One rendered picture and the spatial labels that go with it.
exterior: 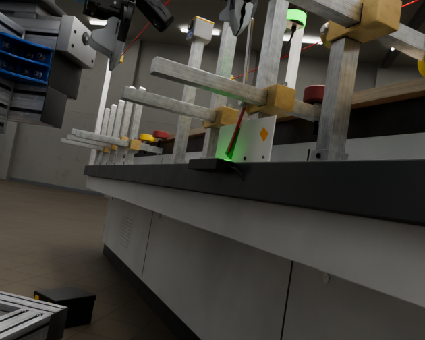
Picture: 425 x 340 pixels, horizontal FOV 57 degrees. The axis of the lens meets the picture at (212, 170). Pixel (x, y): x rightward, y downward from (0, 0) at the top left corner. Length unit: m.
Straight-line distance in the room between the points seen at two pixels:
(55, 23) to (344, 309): 0.95
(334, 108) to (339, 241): 0.22
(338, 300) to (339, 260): 0.30
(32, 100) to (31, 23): 0.20
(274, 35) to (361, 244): 0.54
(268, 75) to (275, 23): 0.12
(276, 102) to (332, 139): 0.20
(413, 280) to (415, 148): 0.35
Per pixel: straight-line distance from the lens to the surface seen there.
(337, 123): 0.70
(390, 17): 0.72
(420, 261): 0.57
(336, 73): 0.73
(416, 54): 0.84
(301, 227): 0.74
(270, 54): 0.95
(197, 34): 1.44
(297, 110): 0.92
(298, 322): 1.06
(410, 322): 0.84
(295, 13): 1.01
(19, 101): 1.09
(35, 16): 1.15
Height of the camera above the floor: 0.61
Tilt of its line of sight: 4 degrees up
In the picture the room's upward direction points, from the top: 9 degrees clockwise
